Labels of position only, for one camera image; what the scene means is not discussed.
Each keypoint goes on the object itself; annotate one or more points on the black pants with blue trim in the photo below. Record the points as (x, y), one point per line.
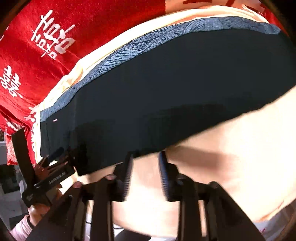
(167, 85)

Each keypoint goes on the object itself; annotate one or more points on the red wedding sofa cover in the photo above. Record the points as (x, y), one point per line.
(47, 40)

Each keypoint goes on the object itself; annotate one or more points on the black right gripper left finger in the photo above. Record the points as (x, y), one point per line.
(67, 217)

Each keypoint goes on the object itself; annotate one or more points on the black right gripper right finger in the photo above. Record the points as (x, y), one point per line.
(207, 212)

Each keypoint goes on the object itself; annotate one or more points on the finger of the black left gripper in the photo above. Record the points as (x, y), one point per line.
(60, 167)
(56, 155)

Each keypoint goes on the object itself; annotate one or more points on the cream seat cushion cover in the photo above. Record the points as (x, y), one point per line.
(252, 156)

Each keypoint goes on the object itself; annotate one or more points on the person left hand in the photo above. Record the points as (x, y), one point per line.
(37, 211)

